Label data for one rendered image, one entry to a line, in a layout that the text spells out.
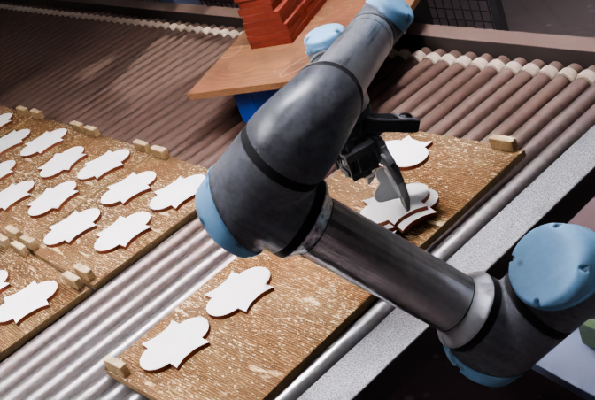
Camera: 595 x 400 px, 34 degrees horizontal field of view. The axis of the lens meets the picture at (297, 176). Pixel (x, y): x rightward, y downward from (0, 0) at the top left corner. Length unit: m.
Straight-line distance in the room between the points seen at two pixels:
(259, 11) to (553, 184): 0.98
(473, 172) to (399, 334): 0.44
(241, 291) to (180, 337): 0.14
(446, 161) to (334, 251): 0.77
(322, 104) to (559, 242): 0.37
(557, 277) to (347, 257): 0.27
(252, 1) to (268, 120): 1.37
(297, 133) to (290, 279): 0.69
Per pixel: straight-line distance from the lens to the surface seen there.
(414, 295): 1.29
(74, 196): 2.44
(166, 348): 1.74
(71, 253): 2.20
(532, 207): 1.80
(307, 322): 1.67
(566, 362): 1.54
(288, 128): 1.13
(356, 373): 1.56
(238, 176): 1.17
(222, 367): 1.66
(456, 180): 1.89
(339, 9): 2.61
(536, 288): 1.30
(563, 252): 1.29
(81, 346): 1.93
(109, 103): 2.95
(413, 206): 1.78
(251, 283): 1.80
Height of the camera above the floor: 1.92
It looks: 28 degrees down
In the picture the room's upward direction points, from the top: 21 degrees counter-clockwise
